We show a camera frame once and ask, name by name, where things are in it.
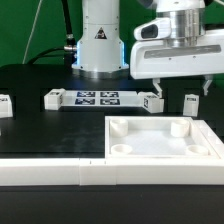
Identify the white obstacle fence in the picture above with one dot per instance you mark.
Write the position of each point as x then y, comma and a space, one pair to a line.
115, 171

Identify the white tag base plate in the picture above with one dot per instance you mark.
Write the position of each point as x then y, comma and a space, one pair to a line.
101, 99

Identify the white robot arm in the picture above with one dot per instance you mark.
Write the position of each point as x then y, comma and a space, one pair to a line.
100, 52

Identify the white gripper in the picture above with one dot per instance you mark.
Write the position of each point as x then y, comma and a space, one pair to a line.
168, 47

